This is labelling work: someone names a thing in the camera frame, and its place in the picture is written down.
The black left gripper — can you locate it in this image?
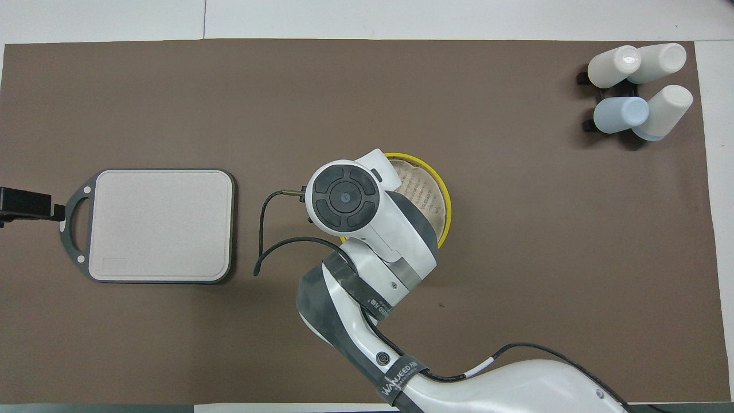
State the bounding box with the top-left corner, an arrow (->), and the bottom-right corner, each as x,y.
0,187 -> 65,228

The yellow round steamer basket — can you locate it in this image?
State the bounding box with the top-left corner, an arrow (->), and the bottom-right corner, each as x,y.
383,152 -> 452,250

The white cutting board grey rim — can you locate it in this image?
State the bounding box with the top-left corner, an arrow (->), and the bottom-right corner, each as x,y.
59,168 -> 237,285

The brown table mat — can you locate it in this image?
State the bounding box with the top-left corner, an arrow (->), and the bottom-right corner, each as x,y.
0,38 -> 731,406

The light blue plastic cup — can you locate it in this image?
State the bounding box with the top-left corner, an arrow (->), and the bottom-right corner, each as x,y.
594,96 -> 650,134

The white plastic cup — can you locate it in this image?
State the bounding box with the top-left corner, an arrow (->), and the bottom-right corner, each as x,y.
628,43 -> 687,84
633,85 -> 693,142
588,45 -> 642,89

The black cup rack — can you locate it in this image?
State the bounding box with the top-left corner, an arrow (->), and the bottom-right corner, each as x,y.
577,68 -> 640,134

